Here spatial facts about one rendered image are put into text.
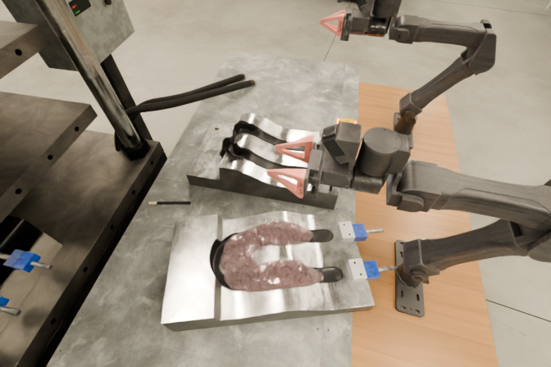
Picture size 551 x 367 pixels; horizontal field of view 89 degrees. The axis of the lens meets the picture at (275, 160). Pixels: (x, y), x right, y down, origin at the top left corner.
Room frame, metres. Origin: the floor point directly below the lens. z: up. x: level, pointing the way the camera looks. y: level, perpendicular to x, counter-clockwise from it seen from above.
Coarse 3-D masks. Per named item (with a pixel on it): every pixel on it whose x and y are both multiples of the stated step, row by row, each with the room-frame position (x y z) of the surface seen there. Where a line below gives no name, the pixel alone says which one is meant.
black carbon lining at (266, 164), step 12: (240, 120) 0.72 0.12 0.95; (240, 132) 0.67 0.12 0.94; (252, 132) 0.71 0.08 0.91; (264, 132) 0.70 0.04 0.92; (228, 144) 0.68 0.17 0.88; (276, 144) 0.67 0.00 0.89; (240, 156) 0.57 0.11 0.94; (252, 156) 0.59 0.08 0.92; (264, 168) 0.55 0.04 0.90; (276, 168) 0.57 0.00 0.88; (288, 168) 0.57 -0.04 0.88; (300, 168) 0.56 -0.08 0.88
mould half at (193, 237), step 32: (192, 224) 0.35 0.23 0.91; (224, 224) 0.37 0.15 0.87; (256, 224) 0.36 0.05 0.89; (320, 224) 0.38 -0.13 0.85; (192, 256) 0.26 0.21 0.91; (256, 256) 0.27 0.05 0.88; (288, 256) 0.27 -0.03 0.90; (320, 256) 0.28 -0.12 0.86; (352, 256) 0.28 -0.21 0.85; (192, 288) 0.19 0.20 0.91; (224, 288) 0.20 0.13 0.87; (288, 288) 0.19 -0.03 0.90; (320, 288) 0.20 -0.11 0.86; (352, 288) 0.20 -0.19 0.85; (192, 320) 0.12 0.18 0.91; (224, 320) 0.13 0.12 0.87; (256, 320) 0.13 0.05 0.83
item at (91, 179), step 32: (64, 160) 0.68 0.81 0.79; (96, 160) 0.68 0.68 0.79; (128, 160) 0.68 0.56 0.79; (32, 192) 0.54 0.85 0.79; (64, 192) 0.54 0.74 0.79; (96, 192) 0.54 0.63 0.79; (128, 192) 0.54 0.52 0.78; (64, 224) 0.41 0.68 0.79; (96, 224) 0.41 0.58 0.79; (64, 256) 0.31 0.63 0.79; (96, 256) 0.32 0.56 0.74; (32, 288) 0.22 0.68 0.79; (64, 288) 0.22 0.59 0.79; (32, 320) 0.14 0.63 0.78; (0, 352) 0.07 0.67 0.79; (32, 352) 0.07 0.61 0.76
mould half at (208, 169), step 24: (264, 120) 0.75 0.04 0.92; (216, 144) 0.69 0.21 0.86; (240, 144) 0.62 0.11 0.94; (264, 144) 0.65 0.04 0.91; (192, 168) 0.58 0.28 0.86; (216, 168) 0.58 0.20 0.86; (240, 168) 0.53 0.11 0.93; (240, 192) 0.52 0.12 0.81; (264, 192) 0.50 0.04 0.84; (288, 192) 0.49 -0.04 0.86; (336, 192) 0.47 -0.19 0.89
